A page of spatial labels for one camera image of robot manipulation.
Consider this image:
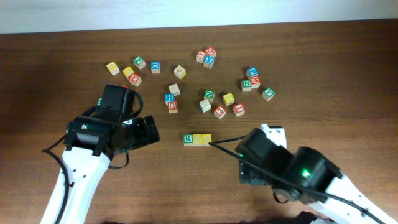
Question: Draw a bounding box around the blue D block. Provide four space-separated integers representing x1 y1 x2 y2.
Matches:
150 61 161 74

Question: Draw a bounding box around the red E block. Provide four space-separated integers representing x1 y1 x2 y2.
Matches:
128 73 142 87

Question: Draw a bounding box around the blue X block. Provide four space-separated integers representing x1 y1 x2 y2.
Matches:
203 55 215 68

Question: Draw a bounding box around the red 3 block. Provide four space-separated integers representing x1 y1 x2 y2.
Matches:
213 105 226 119

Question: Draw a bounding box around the green N block right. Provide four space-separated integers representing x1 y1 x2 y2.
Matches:
241 80 252 92

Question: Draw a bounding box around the yellow block beside E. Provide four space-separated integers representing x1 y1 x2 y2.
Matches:
122 66 134 78

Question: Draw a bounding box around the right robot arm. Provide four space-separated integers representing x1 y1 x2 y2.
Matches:
235 124 396 224

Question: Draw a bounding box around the plain wooden block centre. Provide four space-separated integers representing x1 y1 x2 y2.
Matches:
169 83 180 96

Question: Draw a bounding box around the blue H block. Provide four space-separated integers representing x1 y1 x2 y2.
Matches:
165 93 175 105

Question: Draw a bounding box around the red U block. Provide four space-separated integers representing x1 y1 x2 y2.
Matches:
167 101 178 114

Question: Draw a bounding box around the red Y block top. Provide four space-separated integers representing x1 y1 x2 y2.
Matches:
195 50 206 63

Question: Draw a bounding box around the green R block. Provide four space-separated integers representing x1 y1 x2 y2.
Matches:
183 134 193 147

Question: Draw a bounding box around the green N block centre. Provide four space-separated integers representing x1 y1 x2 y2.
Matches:
204 90 215 103

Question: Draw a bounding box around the red M block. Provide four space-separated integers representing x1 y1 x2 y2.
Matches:
250 76 261 88

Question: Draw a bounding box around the red I block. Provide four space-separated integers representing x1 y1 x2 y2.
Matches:
233 103 246 117

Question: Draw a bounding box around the green V block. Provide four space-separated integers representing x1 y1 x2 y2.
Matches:
262 88 275 101

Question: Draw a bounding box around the yellow S block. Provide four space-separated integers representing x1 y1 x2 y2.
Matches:
193 134 202 146

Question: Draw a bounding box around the red Q block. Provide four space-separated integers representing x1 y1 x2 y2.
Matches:
205 47 216 58

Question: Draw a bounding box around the white blue-edged block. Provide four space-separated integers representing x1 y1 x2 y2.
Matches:
199 100 211 113

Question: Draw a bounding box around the green n block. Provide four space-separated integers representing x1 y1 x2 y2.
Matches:
241 80 252 92
204 90 215 103

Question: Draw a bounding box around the green P block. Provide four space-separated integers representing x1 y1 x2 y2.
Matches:
133 56 146 70

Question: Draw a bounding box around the blue P block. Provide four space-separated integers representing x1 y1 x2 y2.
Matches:
246 67 259 79

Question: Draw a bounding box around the plain picture block top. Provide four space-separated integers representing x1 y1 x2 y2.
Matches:
174 65 187 79

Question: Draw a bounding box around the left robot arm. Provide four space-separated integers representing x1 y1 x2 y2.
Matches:
41 85 160 223

